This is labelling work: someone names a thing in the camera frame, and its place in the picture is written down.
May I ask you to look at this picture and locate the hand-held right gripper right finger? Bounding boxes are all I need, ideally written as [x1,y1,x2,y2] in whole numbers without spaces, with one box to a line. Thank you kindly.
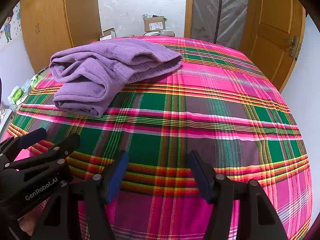
[187,150,288,240]

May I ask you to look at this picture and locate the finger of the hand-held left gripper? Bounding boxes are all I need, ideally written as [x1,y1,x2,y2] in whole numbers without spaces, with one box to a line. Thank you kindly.
[0,127,47,160]
[7,133,81,173]

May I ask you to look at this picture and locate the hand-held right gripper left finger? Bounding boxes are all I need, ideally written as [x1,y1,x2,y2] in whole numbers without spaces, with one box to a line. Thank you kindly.
[31,150,129,240]

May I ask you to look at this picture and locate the purple fleece towel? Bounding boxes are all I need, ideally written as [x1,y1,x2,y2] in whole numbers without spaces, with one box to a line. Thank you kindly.
[49,38,183,117]

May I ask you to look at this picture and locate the person's left hand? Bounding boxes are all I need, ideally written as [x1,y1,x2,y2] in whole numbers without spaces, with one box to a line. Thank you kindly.
[19,212,38,235]

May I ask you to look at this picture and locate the green tissue packet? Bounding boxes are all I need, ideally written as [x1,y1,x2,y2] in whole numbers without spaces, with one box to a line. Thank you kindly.
[10,87,25,103]
[30,74,45,88]

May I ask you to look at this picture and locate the cluttered folding table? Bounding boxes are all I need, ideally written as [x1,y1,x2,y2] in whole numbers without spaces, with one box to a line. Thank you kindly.
[7,67,52,110]

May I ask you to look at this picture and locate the pink green plaid bedsheet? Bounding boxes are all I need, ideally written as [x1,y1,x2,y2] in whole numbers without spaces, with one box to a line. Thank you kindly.
[0,36,313,240]

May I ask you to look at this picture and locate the white cardboard box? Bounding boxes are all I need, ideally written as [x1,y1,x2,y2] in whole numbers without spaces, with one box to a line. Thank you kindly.
[102,28,117,40]

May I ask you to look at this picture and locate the wooden wardrobe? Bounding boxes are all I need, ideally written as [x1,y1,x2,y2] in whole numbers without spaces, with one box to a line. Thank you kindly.
[19,0,102,67]

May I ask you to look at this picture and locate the labelled cardboard box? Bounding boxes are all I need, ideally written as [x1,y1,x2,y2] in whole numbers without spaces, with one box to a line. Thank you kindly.
[143,15,167,33]

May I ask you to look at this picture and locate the clear plastic door curtain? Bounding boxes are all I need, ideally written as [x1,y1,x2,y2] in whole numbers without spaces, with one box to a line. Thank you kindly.
[191,0,249,50]

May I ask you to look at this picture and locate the wooden door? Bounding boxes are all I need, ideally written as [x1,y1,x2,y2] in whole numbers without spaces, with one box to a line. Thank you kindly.
[240,0,307,93]

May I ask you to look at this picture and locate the cartoon wall poster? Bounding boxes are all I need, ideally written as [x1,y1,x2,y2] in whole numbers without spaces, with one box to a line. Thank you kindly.
[0,1,22,43]

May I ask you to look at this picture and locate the metal door handle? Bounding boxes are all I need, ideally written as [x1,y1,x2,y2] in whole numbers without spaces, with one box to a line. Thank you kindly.
[284,35,299,57]

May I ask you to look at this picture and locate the wooden door frame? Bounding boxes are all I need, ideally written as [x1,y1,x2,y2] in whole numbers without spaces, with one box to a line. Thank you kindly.
[184,0,250,53]

